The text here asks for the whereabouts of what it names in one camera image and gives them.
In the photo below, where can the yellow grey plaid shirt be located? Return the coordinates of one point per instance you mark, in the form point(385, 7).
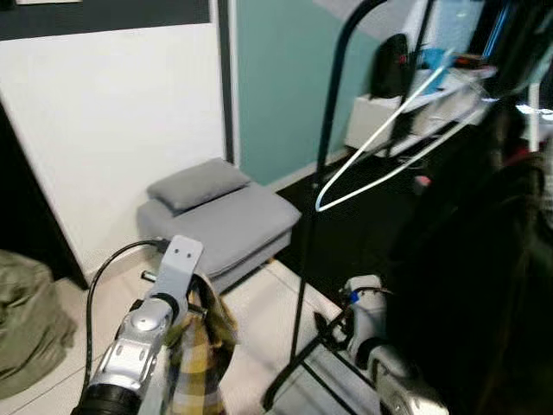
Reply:
point(203, 363)

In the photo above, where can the black floor rug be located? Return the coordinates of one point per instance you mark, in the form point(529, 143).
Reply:
point(363, 233)

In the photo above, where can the black hanging garment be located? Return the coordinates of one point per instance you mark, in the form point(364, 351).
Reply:
point(475, 303)

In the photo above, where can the grey upholstered footstool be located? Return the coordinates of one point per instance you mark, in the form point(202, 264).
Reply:
point(233, 225)

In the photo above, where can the grey cushion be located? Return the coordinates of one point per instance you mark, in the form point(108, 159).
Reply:
point(199, 183)

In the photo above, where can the black clothes rack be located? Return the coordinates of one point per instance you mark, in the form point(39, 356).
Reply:
point(321, 130)

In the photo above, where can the white shelf unit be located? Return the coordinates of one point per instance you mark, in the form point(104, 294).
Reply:
point(441, 108)

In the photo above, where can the olive green sack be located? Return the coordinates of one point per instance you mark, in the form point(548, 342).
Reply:
point(34, 328)

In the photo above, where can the black door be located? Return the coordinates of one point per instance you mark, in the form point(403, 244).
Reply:
point(26, 216)

